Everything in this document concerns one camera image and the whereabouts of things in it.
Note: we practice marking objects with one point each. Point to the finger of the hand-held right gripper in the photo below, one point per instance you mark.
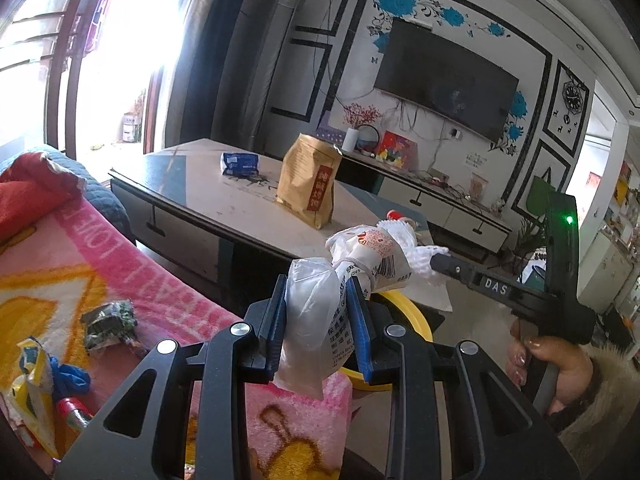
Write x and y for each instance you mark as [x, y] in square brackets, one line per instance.
[475, 277]

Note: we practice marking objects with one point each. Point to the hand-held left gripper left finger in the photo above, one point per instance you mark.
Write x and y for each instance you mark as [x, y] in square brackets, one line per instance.
[277, 320]

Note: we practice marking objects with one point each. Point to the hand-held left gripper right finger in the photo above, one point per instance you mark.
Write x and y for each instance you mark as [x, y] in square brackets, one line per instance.
[357, 325]

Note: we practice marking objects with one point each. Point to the clear plastic bag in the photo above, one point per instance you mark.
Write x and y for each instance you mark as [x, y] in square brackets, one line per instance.
[307, 310]

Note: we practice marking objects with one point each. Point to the yellow trash bin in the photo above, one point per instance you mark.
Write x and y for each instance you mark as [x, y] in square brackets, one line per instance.
[412, 310]

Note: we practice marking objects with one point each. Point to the white foam net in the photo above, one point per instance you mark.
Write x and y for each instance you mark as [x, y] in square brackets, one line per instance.
[420, 245]

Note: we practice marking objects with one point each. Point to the white printed plastic wrapper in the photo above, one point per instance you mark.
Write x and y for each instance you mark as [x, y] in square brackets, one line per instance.
[365, 250]

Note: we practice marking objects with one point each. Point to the red wrapper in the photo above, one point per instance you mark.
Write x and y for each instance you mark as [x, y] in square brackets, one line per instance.
[72, 412]

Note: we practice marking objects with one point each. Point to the person's right forearm fur sleeve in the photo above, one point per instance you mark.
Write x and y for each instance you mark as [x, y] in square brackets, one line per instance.
[605, 410]

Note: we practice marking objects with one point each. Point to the person's right hand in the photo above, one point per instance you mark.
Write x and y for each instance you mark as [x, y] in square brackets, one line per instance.
[570, 375]

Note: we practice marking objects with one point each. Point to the potted green plant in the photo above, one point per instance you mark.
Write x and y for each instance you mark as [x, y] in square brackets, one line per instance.
[527, 242]

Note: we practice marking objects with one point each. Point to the orange packet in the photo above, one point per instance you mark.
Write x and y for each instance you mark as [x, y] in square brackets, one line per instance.
[478, 186]

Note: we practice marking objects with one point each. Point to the white television cabinet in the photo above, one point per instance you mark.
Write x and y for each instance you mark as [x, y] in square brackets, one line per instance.
[430, 197]

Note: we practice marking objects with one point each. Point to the pink printed blanket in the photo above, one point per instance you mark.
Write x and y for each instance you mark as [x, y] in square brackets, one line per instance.
[165, 280]

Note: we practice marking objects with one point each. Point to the coffee table with drawers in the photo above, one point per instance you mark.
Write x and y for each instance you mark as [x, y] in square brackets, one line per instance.
[210, 195]

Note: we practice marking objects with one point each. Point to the brown paper bag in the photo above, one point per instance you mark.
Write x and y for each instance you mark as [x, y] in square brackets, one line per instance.
[307, 180]

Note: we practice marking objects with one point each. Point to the colourful picture box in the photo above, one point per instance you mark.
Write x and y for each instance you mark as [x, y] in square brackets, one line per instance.
[397, 149]

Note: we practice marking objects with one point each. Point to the blue snack packet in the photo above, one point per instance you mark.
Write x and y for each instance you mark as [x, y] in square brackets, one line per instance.
[239, 164]

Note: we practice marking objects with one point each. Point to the green black snack wrapper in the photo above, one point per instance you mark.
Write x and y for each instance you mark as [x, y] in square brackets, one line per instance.
[110, 327]

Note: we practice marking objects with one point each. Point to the round table ornament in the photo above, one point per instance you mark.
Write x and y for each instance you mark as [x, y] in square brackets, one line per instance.
[369, 141]

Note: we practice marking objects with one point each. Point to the white vase with red flowers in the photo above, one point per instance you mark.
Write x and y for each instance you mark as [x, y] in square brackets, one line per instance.
[350, 140]

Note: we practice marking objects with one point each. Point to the crumpled blue wrapper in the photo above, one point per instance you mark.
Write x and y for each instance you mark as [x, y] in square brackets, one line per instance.
[70, 377]

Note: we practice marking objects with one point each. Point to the blue quilted sofa cushion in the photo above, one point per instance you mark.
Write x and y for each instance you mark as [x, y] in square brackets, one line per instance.
[100, 195]

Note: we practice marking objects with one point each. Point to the white paint bucket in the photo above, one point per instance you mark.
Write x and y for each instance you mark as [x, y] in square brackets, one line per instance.
[130, 129]

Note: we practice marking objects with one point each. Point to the yellow blue snack wrapper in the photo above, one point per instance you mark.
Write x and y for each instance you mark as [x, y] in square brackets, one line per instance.
[32, 390]

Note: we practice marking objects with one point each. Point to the grey covered standing air conditioner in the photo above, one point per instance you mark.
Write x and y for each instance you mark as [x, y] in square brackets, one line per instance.
[272, 60]

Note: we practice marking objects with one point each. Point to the dark blue curtain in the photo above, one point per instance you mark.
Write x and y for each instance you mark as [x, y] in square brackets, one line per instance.
[210, 50]

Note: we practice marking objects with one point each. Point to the red blanket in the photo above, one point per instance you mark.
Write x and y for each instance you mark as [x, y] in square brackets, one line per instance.
[30, 190]

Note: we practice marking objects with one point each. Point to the hanging pink cloth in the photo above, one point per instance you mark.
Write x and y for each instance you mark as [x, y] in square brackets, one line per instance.
[102, 20]

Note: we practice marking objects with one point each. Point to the black wall clock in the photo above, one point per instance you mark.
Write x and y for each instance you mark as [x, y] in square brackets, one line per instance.
[572, 95]

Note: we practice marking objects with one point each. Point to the wall-mounted television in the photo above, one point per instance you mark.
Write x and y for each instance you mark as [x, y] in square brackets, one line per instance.
[445, 80]

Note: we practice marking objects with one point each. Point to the wooden window frame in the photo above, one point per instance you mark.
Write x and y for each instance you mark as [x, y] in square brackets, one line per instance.
[57, 75]

